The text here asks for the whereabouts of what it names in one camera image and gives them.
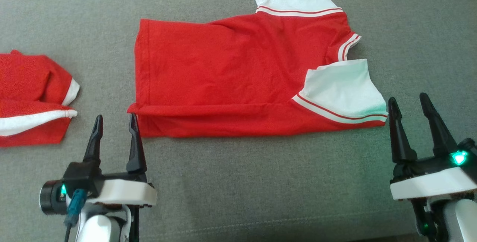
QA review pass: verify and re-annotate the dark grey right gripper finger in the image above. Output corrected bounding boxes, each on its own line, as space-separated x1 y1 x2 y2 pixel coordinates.
388 97 418 164
420 92 458 158

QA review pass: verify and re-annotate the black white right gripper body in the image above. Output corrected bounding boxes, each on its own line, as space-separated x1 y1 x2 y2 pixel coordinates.
389 155 477 201

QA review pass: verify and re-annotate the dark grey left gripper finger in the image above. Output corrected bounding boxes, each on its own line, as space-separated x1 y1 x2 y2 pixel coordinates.
83 114 104 163
126 113 147 172

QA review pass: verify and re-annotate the black cable with teal connector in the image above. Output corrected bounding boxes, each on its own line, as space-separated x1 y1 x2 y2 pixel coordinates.
64 189 88 242

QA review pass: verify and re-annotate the red shirt with white sleeves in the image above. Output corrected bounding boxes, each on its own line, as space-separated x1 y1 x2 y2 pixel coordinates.
127 0 389 138

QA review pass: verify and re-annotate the red garment with white band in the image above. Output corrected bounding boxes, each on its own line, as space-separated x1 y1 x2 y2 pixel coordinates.
0 50 80 148

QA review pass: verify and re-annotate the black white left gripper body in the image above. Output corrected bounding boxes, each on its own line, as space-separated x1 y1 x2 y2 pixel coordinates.
63 162 157 207

